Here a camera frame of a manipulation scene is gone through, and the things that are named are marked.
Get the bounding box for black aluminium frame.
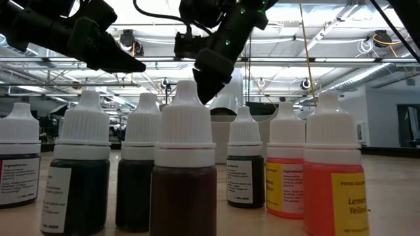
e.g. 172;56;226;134
41;142;420;159

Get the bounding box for grey plastic bin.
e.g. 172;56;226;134
210;109;279;165

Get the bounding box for silver ventilation duct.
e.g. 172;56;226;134
323;62;420;93

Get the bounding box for small lemon yellow coloring bottle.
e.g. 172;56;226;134
302;90;371;236

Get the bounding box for small dark green coloring bottle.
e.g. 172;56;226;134
226;106;266;209
40;90;112;236

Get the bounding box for white wall device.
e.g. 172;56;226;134
356;121;367;145

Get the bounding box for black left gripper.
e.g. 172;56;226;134
67;0;147;73

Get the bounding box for small dark red coloring bottle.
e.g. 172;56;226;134
149;80;218;236

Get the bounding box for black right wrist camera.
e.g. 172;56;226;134
173;31;211;60

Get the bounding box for yellow cable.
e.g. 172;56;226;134
298;0;318;108

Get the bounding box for orange dye bottle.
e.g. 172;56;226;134
265;101;306;220

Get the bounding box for dark framed doorway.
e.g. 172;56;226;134
396;104;420;148

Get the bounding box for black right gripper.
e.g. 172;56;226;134
193;34;245;105

